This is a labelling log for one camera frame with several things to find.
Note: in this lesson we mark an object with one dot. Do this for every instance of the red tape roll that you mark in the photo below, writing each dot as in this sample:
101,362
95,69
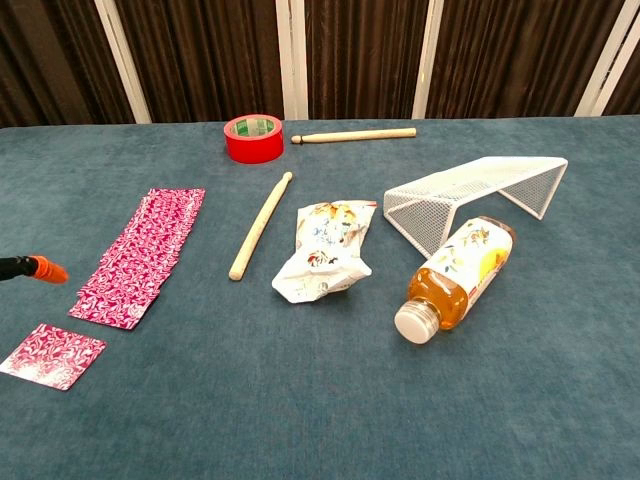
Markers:
254,145

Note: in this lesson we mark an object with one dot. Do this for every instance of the blue felt table cover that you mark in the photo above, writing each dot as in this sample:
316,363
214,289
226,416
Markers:
320,400

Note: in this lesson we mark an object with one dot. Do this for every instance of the single pink patterned card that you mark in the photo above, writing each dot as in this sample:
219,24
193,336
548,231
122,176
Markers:
55,356

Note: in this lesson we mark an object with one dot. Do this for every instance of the amber tea plastic bottle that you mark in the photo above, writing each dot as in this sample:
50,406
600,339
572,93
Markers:
460,280

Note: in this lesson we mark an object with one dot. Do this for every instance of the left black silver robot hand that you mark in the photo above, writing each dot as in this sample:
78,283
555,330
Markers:
45,269

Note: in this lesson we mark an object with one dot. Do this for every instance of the dark brown curtain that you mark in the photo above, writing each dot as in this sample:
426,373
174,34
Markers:
210,55

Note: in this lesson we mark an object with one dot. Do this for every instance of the crumpled white snack bag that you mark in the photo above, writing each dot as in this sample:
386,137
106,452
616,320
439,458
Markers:
325,250

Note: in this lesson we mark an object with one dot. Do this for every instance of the row of red patterned cards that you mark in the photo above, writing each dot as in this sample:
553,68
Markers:
145,250

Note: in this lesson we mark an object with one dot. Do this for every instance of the short wooden drumstick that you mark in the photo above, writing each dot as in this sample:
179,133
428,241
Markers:
355,135

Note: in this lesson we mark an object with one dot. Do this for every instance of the white frame post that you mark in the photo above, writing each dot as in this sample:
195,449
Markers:
122,60
607,60
428,60
292,60

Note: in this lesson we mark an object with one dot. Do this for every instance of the long wooden drumstick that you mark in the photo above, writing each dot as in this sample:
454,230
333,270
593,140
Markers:
260,225

